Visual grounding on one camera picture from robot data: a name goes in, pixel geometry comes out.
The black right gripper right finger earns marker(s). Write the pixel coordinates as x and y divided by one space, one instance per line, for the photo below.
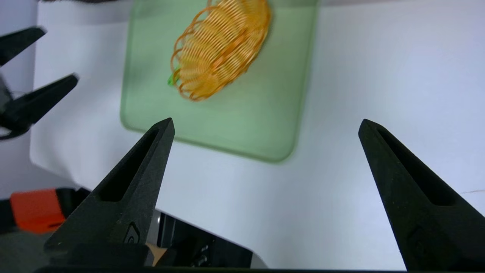
416 204

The small round yellow wicker basket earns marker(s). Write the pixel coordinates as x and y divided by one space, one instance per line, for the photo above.
219 45

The light green plastic tray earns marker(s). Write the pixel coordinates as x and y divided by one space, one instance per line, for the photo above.
246 113

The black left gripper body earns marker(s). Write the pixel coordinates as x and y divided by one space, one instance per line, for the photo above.
5 110

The robot body orange black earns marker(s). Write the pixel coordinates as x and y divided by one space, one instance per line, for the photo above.
38 208

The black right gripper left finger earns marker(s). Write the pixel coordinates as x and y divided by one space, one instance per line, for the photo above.
125 204

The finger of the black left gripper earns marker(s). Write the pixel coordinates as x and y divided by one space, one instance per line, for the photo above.
45 98
19 43

